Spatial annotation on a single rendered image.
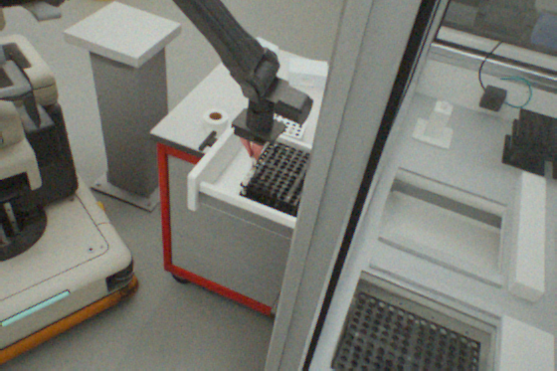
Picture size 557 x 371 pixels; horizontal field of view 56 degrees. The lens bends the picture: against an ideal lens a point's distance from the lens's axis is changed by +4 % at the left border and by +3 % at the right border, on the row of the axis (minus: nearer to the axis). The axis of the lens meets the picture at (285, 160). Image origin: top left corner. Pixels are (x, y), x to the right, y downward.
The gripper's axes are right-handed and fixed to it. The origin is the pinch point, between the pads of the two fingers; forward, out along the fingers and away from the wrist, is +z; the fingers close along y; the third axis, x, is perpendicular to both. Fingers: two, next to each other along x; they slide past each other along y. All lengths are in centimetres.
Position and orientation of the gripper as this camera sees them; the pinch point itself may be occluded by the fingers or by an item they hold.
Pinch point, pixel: (255, 154)
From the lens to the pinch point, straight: 112.2
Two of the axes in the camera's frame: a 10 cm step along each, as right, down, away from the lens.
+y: -9.0, -3.9, 2.1
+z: -1.4, 7.1, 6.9
